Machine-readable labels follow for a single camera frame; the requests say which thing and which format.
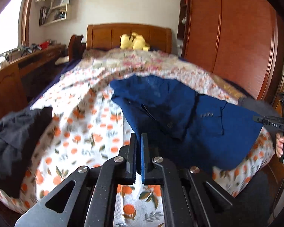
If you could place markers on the small white figurine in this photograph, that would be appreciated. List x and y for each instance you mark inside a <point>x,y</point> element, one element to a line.
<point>184,20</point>

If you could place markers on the row of books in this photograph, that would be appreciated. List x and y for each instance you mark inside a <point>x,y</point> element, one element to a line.
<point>51,15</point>

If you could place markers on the white box wall shelf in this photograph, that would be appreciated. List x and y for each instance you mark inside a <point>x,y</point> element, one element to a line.
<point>65,14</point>

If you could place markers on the yellow plush toy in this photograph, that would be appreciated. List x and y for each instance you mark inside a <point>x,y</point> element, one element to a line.
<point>135,42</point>

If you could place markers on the white cloth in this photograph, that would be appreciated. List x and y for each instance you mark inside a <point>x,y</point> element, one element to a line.
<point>62,60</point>

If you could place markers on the wooden louvred wardrobe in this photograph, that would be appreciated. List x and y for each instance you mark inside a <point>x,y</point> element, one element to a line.
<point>239,40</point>

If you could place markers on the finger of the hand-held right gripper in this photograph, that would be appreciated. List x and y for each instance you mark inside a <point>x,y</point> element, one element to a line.
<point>260,119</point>

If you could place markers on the golden brown patterned blanket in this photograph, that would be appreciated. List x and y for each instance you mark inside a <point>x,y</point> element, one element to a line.
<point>227,87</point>

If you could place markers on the red basket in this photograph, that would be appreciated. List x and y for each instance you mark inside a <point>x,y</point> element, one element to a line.
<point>44,45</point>

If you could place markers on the white paper bag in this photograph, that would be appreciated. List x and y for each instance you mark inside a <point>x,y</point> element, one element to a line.
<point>60,0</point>

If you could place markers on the dark grey garment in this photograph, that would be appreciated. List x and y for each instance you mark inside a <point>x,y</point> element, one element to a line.
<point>258,106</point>

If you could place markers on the pink floral blanket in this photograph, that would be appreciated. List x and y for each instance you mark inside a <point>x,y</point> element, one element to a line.
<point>144,59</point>

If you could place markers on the wooden bed headboard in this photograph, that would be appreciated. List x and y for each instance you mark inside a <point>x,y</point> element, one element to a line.
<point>101,35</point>

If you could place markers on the black gadget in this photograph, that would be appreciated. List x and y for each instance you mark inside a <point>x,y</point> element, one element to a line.
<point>30,49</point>

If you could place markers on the person's right hand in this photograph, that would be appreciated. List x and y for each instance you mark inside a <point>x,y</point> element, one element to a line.
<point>279,144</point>

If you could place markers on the black garment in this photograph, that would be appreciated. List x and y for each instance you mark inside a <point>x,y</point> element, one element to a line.
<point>9,141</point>

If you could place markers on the dark wooden chair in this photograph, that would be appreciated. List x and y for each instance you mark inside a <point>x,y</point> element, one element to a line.
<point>75,47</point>

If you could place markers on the wood framed window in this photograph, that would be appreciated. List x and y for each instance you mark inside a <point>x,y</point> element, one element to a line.
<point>4,28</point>

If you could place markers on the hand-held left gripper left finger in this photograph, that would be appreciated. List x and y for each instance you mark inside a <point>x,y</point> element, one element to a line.
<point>131,160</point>

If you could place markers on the navy blue blazer jacket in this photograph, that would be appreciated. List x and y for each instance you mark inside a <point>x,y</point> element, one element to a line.
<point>203,134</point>

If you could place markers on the long wooden desk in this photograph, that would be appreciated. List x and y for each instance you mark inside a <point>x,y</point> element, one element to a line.
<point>7,85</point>

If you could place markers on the orange fruit print bedsheet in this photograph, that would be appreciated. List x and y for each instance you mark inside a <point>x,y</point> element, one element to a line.
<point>85,134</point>

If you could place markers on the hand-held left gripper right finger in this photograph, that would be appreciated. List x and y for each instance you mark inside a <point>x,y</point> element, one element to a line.
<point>144,160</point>

